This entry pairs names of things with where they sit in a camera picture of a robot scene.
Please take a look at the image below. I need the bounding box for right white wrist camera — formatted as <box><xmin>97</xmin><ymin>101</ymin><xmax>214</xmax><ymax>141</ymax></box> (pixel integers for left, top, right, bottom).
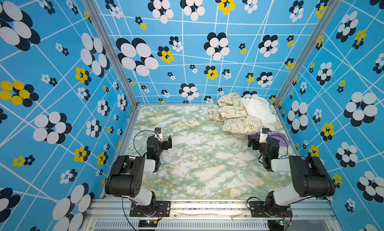
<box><xmin>259</xmin><ymin>127</ymin><xmax>270</xmax><ymax>143</ymax></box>

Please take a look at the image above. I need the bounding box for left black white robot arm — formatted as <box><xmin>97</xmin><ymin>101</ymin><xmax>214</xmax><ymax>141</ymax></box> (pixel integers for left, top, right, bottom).
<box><xmin>105</xmin><ymin>135</ymin><xmax>172</xmax><ymax>217</ymax></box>

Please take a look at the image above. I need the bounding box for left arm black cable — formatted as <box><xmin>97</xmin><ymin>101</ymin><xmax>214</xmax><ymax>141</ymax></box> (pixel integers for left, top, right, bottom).
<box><xmin>132</xmin><ymin>130</ymin><xmax>157</xmax><ymax>157</ymax></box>

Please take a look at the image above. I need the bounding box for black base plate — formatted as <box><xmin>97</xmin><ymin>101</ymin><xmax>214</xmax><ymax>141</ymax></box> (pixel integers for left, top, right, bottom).
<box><xmin>248</xmin><ymin>201</ymin><xmax>292</xmax><ymax>219</ymax></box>
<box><xmin>129</xmin><ymin>201</ymin><xmax>171</xmax><ymax>218</ymax></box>

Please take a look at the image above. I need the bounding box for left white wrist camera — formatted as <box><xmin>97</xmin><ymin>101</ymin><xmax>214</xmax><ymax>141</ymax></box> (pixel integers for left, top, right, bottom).
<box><xmin>155</xmin><ymin>127</ymin><xmax>164</xmax><ymax>143</ymax></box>

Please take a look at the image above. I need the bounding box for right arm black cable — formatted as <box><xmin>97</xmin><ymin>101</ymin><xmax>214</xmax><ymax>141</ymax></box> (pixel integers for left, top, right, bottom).
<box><xmin>245</xmin><ymin>196</ymin><xmax>295</xmax><ymax>231</ymax></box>

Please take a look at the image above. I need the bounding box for left back aluminium post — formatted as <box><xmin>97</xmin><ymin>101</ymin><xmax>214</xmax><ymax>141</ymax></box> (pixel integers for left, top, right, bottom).
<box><xmin>82</xmin><ymin>0</ymin><xmax>138</xmax><ymax>111</ymax></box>

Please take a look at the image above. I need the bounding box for white plain cloth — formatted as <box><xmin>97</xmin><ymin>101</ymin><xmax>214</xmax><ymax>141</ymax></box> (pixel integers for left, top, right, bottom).
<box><xmin>241</xmin><ymin>94</ymin><xmax>278</xmax><ymax>131</ymax></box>

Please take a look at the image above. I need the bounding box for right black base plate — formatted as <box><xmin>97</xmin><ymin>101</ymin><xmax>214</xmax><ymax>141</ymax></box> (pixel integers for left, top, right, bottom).
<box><xmin>248</xmin><ymin>201</ymin><xmax>292</xmax><ymax>219</ymax></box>

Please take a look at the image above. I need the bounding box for purple printed cloth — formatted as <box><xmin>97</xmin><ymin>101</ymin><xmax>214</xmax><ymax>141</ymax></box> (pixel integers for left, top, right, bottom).
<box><xmin>249</xmin><ymin>131</ymin><xmax>293</xmax><ymax>146</ymax></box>

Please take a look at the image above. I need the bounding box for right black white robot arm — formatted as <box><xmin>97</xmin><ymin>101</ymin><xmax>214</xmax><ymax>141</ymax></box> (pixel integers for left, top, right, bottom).
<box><xmin>248</xmin><ymin>134</ymin><xmax>336</xmax><ymax>217</ymax></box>

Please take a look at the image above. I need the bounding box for front aluminium rail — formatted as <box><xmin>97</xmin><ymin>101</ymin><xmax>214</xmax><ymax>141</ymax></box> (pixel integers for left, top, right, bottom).
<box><xmin>81</xmin><ymin>199</ymin><xmax>342</xmax><ymax>231</ymax></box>

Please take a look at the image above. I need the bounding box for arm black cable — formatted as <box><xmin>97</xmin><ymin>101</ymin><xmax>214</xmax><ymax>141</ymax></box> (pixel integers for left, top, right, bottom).
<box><xmin>245</xmin><ymin>196</ymin><xmax>295</xmax><ymax>231</ymax></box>
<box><xmin>132</xmin><ymin>130</ymin><xmax>157</xmax><ymax>157</ymax></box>

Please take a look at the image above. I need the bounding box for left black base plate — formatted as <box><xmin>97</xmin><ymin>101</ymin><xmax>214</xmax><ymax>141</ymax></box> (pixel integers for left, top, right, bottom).
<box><xmin>129</xmin><ymin>201</ymin><xmax>171</xmax><ymax>218</ymax></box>

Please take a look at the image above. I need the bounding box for cream patterned cloth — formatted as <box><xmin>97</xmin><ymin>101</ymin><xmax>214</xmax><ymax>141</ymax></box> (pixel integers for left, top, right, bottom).
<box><xmin>209</xmin><ymin>93</ymin><xmax>262</xmax><ymax>135</ymax></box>

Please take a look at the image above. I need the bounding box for aluminium post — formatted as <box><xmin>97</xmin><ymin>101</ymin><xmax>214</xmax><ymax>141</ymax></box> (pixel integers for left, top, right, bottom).
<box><xmin>274</xmin><ymin>0</ymin><xmax>343</xmax><ymax>109</ymax></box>
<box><xmin>82</xmin><ymin>0</ymin><xmax>138</xmax><ymax>111</ymax></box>

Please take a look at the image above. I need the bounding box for right back aluminium post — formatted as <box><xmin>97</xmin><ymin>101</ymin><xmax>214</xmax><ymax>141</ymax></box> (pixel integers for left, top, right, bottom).
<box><xmin>274</xmin><ymin>0</ymin><xmax>343</xmax><ymax>109</ymax></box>

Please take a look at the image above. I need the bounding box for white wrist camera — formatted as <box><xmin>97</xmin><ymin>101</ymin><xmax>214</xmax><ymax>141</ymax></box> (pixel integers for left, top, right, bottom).
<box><xmin>155</xmin><ymin>127</ymin><xmax>164</xmax><ymax>143</ymax></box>
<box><xmin>259</xmin><ymin>127</ymin><xmax>270</xmax><ymax>143</ymax></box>

